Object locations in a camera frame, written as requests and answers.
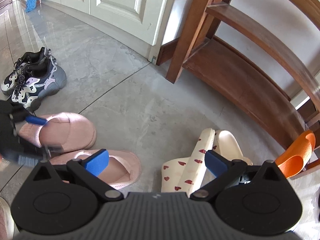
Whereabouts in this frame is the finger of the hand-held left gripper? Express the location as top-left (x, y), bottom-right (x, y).
top-left (37, 144), bottom-right (64, 159)
top-left (10, 114), bottom-right (49, 126)

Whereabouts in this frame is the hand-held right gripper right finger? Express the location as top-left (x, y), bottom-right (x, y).
top-left (189, 150), bottom-right (291, 202)

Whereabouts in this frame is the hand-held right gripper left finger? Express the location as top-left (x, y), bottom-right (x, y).
top-left (24, 149), bottom-right (124, 202)

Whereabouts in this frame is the pink plush slipper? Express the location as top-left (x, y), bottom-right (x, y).
top-left (19, 112), bottom-right (97, 154)
top-left (49, 149), bottom-right (143, 191)

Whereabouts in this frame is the white heart-print slipper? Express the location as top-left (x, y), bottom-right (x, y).
top-left (161, 127), bottom-right (218, 193)
top-left (212, 129), bottom-right (253, 167)

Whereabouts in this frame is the orange textured slipper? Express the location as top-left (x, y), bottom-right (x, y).
top-left (275, 130), bottom-right (316, 179)

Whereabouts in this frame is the brown wooden shoe rack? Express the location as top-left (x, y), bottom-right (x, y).
top-left (166, 0), bottom-right (320, 180)

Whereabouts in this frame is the black grey chunky sneaker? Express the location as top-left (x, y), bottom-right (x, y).
top-left (7, 57), bottom-right (67, 112)
top-left (1, 47), bottom-right (57, 95)

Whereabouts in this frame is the person's pale shoe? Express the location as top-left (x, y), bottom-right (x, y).
top-left (0, 197), bottom-right (16, 240)

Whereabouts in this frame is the white panelled cabinet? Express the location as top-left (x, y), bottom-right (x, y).
top-left (37, 0), bottom-right (181, 53)

